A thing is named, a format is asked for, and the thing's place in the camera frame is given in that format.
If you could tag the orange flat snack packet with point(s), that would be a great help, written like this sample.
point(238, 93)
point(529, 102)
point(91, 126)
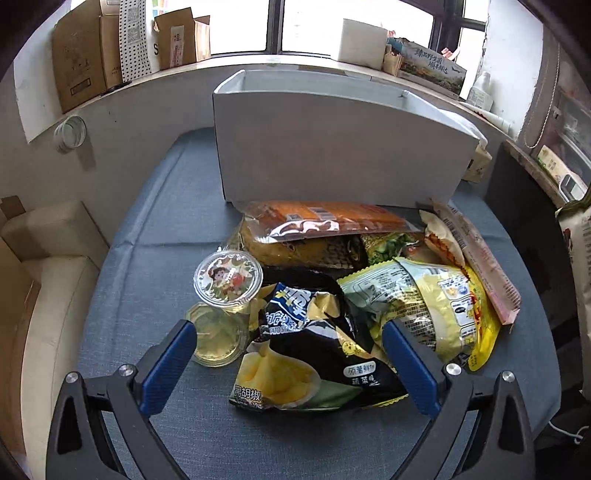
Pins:
point(332, 214)

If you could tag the green white carton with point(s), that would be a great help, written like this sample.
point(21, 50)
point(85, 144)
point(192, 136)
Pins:
point(554, 167)

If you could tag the white device with dark screen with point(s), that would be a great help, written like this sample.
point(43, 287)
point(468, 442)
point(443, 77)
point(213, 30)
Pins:
point(572, 187)

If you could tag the white plastic bottle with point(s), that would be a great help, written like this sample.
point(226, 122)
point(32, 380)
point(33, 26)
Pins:
point(481, 94)

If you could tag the orange white snack packet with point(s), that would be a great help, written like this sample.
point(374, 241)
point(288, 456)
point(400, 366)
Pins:
point(438, 240)

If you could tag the narrow cardboard box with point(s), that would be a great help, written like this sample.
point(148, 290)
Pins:
point(111, 50)

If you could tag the white foam box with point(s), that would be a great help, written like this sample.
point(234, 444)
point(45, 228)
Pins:
point(362, 44)

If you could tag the landscape printed box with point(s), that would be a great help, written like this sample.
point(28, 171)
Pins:
point(431, 69)

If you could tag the beige tissue pack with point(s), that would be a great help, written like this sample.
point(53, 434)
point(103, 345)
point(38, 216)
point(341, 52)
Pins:
point(478, 164)

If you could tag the large cardboard box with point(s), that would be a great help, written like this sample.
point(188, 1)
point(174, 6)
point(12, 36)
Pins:
point(76, 60)

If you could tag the blue grey fabric mat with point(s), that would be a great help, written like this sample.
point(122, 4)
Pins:
point(161, 240)

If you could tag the long pink snack packet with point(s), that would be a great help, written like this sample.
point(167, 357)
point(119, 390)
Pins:
point(485, 267)

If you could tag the clear plastic container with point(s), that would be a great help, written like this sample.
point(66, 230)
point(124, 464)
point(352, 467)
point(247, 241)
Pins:
point(572, 115)

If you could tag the pale yellow snack bag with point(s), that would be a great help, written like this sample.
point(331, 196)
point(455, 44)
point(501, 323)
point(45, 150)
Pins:
point(415, 300)

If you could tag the clear jelly cup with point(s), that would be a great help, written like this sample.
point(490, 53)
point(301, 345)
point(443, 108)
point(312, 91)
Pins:
point(217, 337)

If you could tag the jelly cup with cartoon lid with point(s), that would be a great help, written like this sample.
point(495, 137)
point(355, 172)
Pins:
point(226, 277)

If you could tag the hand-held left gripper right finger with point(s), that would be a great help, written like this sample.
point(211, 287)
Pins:
point(411, 369)

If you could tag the clear tape roll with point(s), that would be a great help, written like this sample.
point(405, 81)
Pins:
point(70, 133)

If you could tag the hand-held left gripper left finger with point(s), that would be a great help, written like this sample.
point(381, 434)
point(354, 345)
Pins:
point(168, 369)

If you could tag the green snack packet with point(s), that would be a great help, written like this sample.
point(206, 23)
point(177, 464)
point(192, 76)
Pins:
point(385, 244)

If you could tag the cream cushion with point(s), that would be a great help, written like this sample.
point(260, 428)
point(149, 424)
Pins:
point(55, 277)

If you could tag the white perforated board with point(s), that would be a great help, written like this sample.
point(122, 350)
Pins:
point(134, 41)

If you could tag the black potato chip bag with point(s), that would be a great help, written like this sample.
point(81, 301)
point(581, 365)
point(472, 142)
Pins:
point(314, 341)

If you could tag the beige printed bag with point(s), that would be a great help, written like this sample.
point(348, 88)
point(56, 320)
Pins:
point(575, 267)

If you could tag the white storage box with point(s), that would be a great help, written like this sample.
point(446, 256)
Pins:
point(323, 152)

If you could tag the open cardboard box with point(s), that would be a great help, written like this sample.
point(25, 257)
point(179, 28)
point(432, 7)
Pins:
point(180, 41)

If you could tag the yellow brown patterned snack bag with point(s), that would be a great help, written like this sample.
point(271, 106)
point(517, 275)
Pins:
point(300, 251)

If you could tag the brown paper packets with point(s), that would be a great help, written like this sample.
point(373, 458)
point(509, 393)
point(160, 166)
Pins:
point(391, 60)

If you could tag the wood-edged desk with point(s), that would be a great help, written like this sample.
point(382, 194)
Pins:
point(531, 170)

